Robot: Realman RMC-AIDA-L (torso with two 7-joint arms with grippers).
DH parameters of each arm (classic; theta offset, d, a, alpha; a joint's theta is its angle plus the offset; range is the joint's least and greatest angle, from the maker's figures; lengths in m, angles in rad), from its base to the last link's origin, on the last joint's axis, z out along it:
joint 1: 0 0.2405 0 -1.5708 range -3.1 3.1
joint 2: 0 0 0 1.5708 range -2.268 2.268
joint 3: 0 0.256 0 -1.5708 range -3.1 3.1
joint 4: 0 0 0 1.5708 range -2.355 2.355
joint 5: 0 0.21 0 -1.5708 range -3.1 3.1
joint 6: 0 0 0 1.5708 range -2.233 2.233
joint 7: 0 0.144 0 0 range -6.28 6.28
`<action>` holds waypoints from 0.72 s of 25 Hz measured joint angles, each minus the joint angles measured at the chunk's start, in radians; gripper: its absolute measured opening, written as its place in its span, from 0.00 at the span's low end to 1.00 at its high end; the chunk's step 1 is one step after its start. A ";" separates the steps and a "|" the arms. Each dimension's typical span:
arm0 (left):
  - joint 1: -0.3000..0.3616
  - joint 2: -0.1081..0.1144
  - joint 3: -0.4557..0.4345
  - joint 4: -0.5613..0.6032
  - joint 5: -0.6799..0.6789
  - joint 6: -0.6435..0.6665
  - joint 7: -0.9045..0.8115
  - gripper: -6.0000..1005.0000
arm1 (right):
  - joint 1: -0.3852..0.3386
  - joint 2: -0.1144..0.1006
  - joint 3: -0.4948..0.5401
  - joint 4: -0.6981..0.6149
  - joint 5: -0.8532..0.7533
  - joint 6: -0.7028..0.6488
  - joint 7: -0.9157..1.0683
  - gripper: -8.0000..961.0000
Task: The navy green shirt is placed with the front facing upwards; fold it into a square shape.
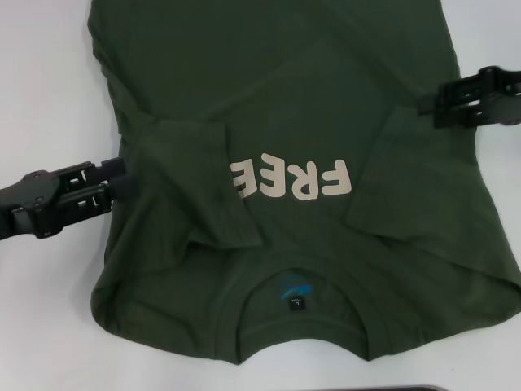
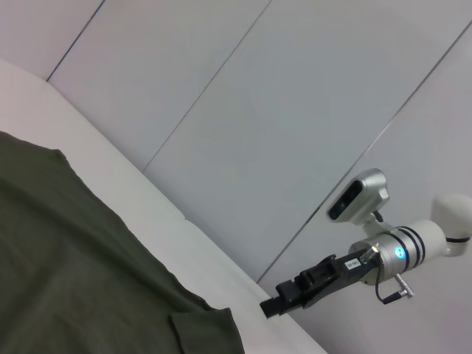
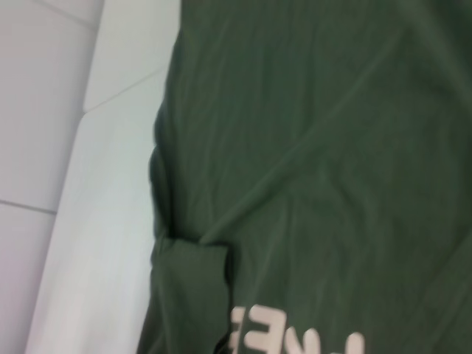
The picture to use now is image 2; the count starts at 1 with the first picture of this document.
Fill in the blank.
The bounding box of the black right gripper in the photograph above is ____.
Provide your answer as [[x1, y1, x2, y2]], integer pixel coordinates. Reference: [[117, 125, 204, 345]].
[[260, 249, 381, 319]]

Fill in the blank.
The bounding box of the dark green printed t-shirt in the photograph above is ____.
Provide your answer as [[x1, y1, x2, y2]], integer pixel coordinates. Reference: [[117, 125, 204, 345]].
[[0, 131, 246, 354]]

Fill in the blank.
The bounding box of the right arm cable metal plug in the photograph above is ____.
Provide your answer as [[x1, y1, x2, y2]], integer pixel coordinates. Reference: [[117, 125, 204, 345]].
[[359, 245, 417, 305]]

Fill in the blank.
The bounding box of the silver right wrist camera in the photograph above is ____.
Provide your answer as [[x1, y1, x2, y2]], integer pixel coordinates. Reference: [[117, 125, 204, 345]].
[[327, 168, 391, 226]]

